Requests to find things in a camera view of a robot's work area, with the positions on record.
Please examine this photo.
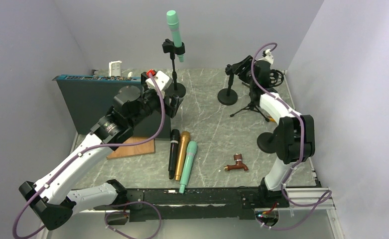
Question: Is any black microphone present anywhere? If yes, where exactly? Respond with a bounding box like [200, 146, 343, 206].
[168, 129, 180, 180]

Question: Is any round-base mic stand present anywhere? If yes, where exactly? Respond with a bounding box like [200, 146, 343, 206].
[162, 39, 186, 98]
[217, 64, 238, 106]

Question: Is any black tripod shock-mount stand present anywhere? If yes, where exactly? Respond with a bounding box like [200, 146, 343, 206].
[230, 69, 285, 122]

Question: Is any gold microphone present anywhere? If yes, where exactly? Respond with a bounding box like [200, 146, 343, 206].
[175, 131, 190, 181]

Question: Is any mint green microphone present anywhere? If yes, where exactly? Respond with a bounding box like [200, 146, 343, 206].
[166, 10, 185, 62]
[179, 141, 198, 194]

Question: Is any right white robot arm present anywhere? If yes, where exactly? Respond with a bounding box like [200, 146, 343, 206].
[228, 56, 315, 207]

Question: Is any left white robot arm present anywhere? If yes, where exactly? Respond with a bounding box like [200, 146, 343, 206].
[19, 86, 183, 231]

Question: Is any wooden board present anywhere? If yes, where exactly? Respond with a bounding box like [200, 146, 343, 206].
[107, 140, 155, 160]

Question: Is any brown faucet tap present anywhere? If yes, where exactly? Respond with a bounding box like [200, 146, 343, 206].
[224, 153, 249, 171]

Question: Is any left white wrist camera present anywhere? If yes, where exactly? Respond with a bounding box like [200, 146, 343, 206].
[145, 69, 172, 96]

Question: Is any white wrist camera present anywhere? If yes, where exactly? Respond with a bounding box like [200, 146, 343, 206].
[261, 49, 274, 65]
[145, 69, 172, 96]

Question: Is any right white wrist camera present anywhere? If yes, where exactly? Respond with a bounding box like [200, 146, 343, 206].
[261, 49, 274, 65]

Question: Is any white plastic bracket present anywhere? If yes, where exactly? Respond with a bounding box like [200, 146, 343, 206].
[109, 61, 122, 77]

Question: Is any right shock-mount round stand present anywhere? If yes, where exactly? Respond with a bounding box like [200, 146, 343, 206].
[257, 132, 276, 154]

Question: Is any blue network switch box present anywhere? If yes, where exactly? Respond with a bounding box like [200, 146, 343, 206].
[53, 75, 171, 140]

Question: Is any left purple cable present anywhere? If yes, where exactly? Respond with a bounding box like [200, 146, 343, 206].
[12, 73, 166, 239]

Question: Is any purple cable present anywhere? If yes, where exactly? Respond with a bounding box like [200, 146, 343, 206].
[250, 42, 333, 208]
[12, 73, 166, 239]

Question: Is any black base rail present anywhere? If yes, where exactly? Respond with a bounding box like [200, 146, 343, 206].
[93, 186, 281, 222]

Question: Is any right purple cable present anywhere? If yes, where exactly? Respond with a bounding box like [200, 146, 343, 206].
[250, 42, 333, 208]

